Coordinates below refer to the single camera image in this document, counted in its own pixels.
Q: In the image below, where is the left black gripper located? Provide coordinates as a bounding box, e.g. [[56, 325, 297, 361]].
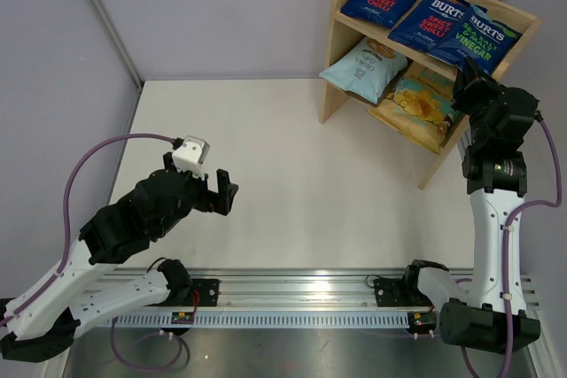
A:
[[154, 152, 238, 239]]

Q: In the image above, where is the blue sea salt vinegar bag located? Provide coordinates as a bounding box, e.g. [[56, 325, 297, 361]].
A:
[[428, 4, 522, 73]]

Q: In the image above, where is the tan salt vinegar chips bag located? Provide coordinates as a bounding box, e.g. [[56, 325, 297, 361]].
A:
[[369, 62, 462, 154]]

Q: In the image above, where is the light blue cassava chips bag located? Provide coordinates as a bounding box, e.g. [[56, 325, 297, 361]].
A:
[[319, 37, 408, 104]]

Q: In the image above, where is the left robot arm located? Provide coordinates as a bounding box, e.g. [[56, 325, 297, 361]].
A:
[[1, 155, 238, 363]]

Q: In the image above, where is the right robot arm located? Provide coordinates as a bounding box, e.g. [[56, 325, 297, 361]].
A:
[[401, 59, 540, 354]]

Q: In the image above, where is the wooden two-tier shelf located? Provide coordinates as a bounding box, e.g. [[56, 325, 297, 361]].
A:
[[319, 0, 541, 189]]

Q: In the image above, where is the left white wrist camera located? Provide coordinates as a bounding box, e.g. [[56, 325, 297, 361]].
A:
[[172, 135, 210, 180]]

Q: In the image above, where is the left black base bracket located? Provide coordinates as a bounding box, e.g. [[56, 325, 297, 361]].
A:
[[177, 278, 221, 307]]

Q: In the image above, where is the black base bracket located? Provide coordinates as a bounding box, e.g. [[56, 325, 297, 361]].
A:
[[365, 275, 420, 307], [177, 278, 221, 307]]

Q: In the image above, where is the aluminium mounting rail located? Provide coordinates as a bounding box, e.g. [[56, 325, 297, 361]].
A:
[[92, 267, 541, 311]]

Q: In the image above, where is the white slotted cable duct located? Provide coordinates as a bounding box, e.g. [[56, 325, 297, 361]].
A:
[[116, 310, 409, 329]]

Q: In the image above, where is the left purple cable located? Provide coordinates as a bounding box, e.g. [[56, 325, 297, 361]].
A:
[[0, 132, 191, 373]]

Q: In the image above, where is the right black base bracket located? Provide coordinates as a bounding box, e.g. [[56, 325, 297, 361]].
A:
[[365, 275, 420, 307]]

